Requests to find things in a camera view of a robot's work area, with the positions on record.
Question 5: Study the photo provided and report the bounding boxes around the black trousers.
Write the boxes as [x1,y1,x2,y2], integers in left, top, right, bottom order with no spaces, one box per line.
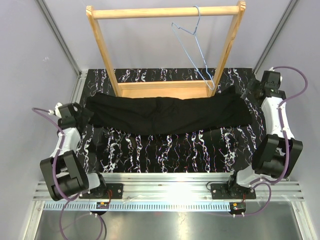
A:
[85,86,253,136]

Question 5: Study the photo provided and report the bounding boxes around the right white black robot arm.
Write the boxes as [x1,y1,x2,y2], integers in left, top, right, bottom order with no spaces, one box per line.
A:
[225,67,303,199]

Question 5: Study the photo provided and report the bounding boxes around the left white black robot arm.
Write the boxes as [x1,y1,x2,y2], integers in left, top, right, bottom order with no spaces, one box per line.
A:
[39,102,108,201]

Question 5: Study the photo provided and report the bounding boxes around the wooden clothes rack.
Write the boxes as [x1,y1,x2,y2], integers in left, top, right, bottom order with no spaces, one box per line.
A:
[85,0,247,100]

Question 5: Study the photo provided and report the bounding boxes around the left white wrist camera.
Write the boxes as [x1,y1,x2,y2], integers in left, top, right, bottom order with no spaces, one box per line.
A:
[48,102,63,119]

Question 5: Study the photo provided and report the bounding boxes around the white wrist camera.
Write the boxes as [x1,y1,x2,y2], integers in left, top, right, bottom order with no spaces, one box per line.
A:
[48,102,63,119]
[268,66,285,83]

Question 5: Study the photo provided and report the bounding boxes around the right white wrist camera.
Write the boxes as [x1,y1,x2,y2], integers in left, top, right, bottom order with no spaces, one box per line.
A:
[268,66,285,83]

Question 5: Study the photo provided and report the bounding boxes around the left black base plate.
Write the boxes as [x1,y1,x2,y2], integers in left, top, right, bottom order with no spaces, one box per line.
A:
[79,183,124,200]

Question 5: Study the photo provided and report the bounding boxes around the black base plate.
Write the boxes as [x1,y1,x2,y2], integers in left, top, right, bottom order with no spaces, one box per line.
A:
[79,183,124,200]
[210,183,257,200]

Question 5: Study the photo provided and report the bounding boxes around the right aluminium frame post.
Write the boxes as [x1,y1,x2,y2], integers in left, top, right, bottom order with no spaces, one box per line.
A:
[253,0,300,75]

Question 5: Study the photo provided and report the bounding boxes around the aluminium frame post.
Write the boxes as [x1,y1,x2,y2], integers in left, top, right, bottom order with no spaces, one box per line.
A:
[253,0,300,75]
[35,0,82,78]

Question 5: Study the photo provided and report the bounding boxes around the left aluminium frame post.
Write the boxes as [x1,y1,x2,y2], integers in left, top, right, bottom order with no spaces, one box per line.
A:
[35,0,82,78]

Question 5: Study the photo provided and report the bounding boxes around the slotted grey cable duct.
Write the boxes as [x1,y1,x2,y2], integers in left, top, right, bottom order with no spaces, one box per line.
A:
[44,201,246,212]

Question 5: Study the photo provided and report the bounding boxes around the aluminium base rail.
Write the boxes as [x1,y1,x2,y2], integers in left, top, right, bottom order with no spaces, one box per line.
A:
[32,172,304,203]

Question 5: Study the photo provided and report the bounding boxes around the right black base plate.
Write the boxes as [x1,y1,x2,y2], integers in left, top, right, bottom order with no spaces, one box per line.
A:
[210,183,257,200]

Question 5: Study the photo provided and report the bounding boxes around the light blue wire hanger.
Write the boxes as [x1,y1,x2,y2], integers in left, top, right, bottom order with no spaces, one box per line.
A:
[171,5,216,91]

